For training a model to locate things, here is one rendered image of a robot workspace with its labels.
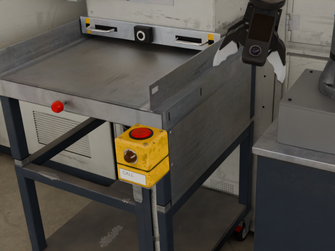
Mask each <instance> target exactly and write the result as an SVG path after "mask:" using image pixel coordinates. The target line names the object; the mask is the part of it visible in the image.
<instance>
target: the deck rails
mask: <svg viewBox="0 0 335 251"><path fill-rule="evenodd" d="M95 36H97V35H93V34H87V33H82V27H81V19H78V20H75V21H72V22H70V23H67V24H65V25H62V26H60V27H57V28H55V29H52V30H49V31H47V32H44V33H42V34H39V35H37V36H34V37H32V38H29V39H27V40H24V41H21V42H19V43H16V44H14V45H11V46H9V47H6V48H4V49H1V50H0V79H1V78H3V77H5V76H8V75H10V74H12V73H14V72H17V71H19V70H21V69H23V68H26V67H28V66H30V65H32V64H34V63H37V62H39V61H41V60H43V59H46V58H48V57H50V56H52V55H55V54H57V53H59V52H61V51H63V50H66V49H68V48H70V47H72V46H75V45H77V44H79V43H81V42H83V41H86V40H88V39H90V38H92V37H95ZM224 38H225V36H224V37H222V38H221V39H219V40H218V41H216V42H215V43H213V44H212V45H210V46H208V47H207V48H205V49H204V50H202V51H201V52H199V53H197V54H196V55H194V56H193V57H191V58H190V59H188V60H187V61H185V62H184V63H182V64H180V65H179V66H177V67H176V68H174V69H173V70H171V71H170V72H168V73H167V74H165V75H164V76H162V77H160V78H159V79H157V80H156V81H154V82H153V83H151V84H150V85H148V90H149V101H148V102H147V103H145V104H144V105H142V106H141V107H140V108H139V110H143V111H148V112H154V111H155V110H156V109H158V108H159V107H161V106H162V105H163V104H165V103H166V102H167V101H169V100H170V99H171V98H173V97H174V96H176V95H177V94H178V93H180V92H181V91H182V90H184V89H185V88H186V87H188V86H189V85H191V84H192V83H193V82H195V81H196V80H197V79H199V78H200V77H202V76H203V75H204V74H206V73H207V72H208V71H210V70H211V69H212V68H214V66H213V60H214V57H215V54H216V52H217V51H218V49H219V47H220V46H221V44H222V42H223V40H224ZM156 86H157V89H158V90H157V91H155V92H154V93H152V89H153V88H154V87H156Z"/></svg>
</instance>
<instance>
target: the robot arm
mask: <svg viewBox="0 0 335 251"><path fill-rule="evenodd" d="M285 2H286V0H250V2H249V3H248V6H247V8H246V11H245V15H244V18H243V22H242V25H240V26H238V27H237V28H236V29H232V30H230V31H229V32H228V33H227V35H226V36H225V38H224V40H223V42H222V44H221V46H220V47H219V49H218V51H217V52H216V54H215V57H214V60H213V66H214V67H216V66H219V65H220V63H221V62H222V61H224V60H226V58H227V56H229V55H231V54H235V53H236V52H238V49H239V43H240V44H241V45H242V46H244V48H243V52H242V62H243V63H246V64H250V65H255V66H259V67H262V66H264V65H265V62H266V59H267V60H268V61H269V63H270V64H272V65H273V67H274V72H275V74H276V75H277V80H278V81H279V82H280V83H283V81H284V79H285V75H286V61H285V59H286V48H285V45H284V42H283V41H282V40H281V39H279V36H278V34H277V29H278V26H279V21H280V17H281V13H282V9H280V8H282V7H283V6H284V5H285ZM251 5H252V7H250V6H251ZM278 12H279V15H278ZM334 17H335V14H334ZM270 49H271V50H270ZM269 50H270V51H269ZM268 51H269V52H268ZM319 90H320V91H321V92H322V93H323V94H325V95H326V96H328V97H330V98H333V99H335V20H334V27H333V35H332V42H331V50H330V57H329V60H328V62H327V64H326V66H325V68H324V70H323V72H322V74H321V76H320V78H319Z"/></svg>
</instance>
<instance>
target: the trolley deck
mask: <svg viewBox="0 0 335 251"><path fill-rule="evenodd" d="M243 48H244V46H243V47H241V48H240V49H239V50H238V52H236V53H235V54H232V55H230V56H229V57H228V58H226V60H224V61H222V62H221V63H220V65H219V66H216V67H214V68H212V69H211V70H210V71H208V72H207V73H206V74H204V75H203V76H202V77H200V78H199V79H197V80H196V81H195V82H193V83H192V84H191V85H189V86H188V87H186V88H185V89H184V90H182V91H181V92H180V93H178V94H177V95H176V96H174V97H173V98H171V99H170V100H169V101H167V102H166V103H165V104H163V105H162V106H161V107H159V108H158V109H156V110H155V111H154V112H148V111H143V110H139V108H140V107H141V106H142V105H144V104H145V103H147V102H148V101H149V90H148V85H150V84H151V83H153V82H154V81H156V80H157V79H159V78H160V77H162V76H164V75H165V74H167V73H168V72H170V71H171V70H173V69H174V68H176V67H177V66H179V65H180V64H182V63H184V62H185V61H187V60H188V59H190V58H191V57H193V56H194V55H196V54H197V53H199V52H201V51H202V50H196V49H189V48H182V47H176V46H169V45H162V44H155V43H144V42H137V41H134V40H128V39H121V38H114V37H107V36H100V35H97V36H95V37H92V38H90V39H88V40H86V41H83V42H81V43H79V44H77V45H75V46H72V47H70V48H68V49H66V50H63V51H61V52H59V53H57V54H55V55H52V56H50V57H48V58H46V59H43V60H41V61H39V62H37V63H34V64H32V65H30V66H28V67H26V68H23V69H21V70H19V71H17V72H14V73H12V74H10V75H8V76H5V77H3V78H1V79H0V96H4V97H8V98H12V99H17V100H21V101H25V102H29V103H33V104H37V105H41V106H45V107H51V104H52V103H53V102H55V101H61V102H63V101H66V104H65V105H64V109H63V111H66V112H70V113H74V114H78V115H83V116H87V117H91V118H95V119H99V120H103V121H107V122H111V123H115V124H120V125H124V126H129V127H132V126H133V125H135V124H140V125H145V126H150V127H154V128H158V129H162V130H165V131H166V132H167V131H169V130H170V129H171V128H172V127H173V126H175V125H176V124H177V123H178V122H180V121H181V120H182V119H183V118H185V117H186V116H187V115H188V114H189V113H191V112H192V111H193V110H194V109H196V108H197V107H198V106H199V105H200V104H202V103H203V102H204V101H205V100H207V99H208V98H209V97H210V96H211V95H213V94H214V93H215V92H216V91H218V90H219V89H220V88H221V87H222V86H224V85H225V84H226V83H227V82H229V81H230V80H231V79H232V78H233V77H235V76H236V75H237V74H238V73H240V72H241V71H242V70H243V69H244V68H246V67H247V66H248V65H249V64H246V63H243V62H242V52H243Z"/></svg>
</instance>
